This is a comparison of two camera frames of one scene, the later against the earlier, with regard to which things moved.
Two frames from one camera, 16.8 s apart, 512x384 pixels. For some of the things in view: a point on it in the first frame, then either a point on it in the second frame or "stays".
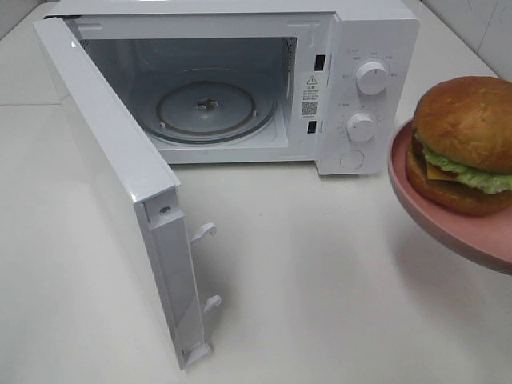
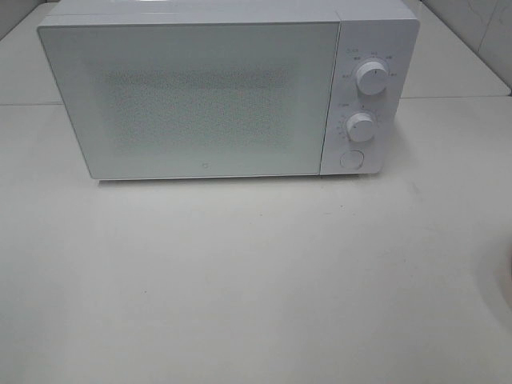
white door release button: x=352 y=159 stays
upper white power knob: x=371 y=78 stays
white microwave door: x=156 y=226 -> x=182 y=100
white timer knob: x=361 y=127 stays
